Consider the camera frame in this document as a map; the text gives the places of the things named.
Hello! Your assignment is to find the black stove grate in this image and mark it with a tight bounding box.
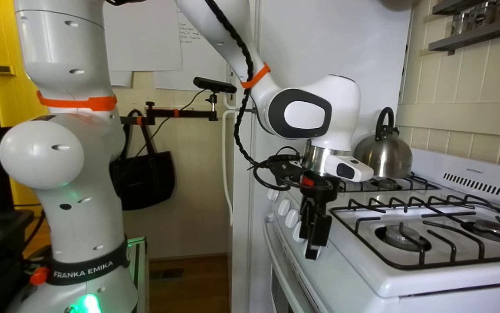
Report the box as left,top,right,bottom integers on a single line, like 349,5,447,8
329,193,500,271
330,172,441,194

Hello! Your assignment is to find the black coiled robot cable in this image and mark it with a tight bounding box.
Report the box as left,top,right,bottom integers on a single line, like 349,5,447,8
204,0,299,193

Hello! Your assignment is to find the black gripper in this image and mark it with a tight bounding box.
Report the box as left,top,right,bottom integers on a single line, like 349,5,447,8
297,172,342,260

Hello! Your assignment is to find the black tote bag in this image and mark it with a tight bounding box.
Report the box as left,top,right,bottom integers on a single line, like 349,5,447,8
110,107,177,212

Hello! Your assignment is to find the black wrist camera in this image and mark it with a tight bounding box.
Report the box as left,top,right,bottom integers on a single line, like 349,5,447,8
263,153,308,186

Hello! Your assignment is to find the steel kettle with black handle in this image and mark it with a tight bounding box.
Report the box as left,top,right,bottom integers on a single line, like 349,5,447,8
353,106,414,179

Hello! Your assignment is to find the grey wall shelf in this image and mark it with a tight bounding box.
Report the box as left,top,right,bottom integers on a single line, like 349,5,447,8
427,0,500,57

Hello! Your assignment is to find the black bar camera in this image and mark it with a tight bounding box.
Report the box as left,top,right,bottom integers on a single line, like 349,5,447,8
193,74,238,95

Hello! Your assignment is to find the white toaster oven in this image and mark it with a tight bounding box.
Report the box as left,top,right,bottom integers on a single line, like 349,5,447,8
263,147,500,313

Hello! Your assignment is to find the yellow door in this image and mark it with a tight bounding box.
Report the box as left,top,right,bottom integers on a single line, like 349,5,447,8
0,0,49,208

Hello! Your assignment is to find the round gas burner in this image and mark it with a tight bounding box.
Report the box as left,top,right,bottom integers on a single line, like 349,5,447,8
462,217,500,245
374,222,433,253

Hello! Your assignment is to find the white paper sheet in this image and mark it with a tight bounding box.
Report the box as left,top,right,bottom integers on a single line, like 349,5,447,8
101,0,184,88
153,6,233,92

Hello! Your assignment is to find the white oven door handle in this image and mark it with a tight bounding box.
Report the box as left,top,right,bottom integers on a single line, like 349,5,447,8
263,217,316,313

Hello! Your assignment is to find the white refrigerator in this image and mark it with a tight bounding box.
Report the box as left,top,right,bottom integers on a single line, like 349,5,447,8
221,0,412,313

